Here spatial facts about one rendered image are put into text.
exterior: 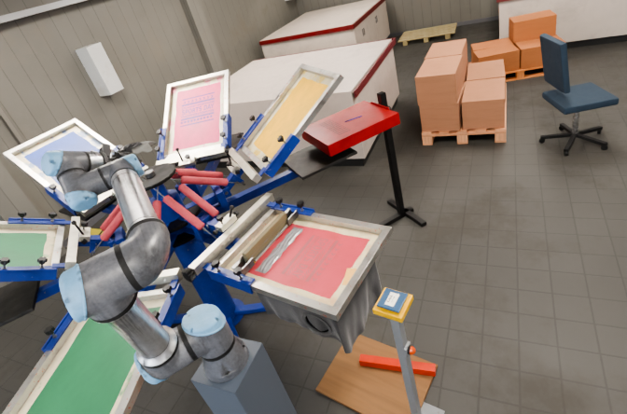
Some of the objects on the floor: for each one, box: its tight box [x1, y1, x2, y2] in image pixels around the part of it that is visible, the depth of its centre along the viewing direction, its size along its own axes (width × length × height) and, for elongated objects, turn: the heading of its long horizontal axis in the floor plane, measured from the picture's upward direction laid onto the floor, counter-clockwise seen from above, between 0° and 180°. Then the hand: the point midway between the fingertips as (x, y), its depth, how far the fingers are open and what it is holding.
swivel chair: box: [539, 34, 619, 156], centre depth 367 cm, size 61×58×105 cm
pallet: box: [398, 22, 457, 46], centre depth 847 cm, size 118×81×11 cm
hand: (149, 160), depth 143 cm, fingers open, 14 cm apart
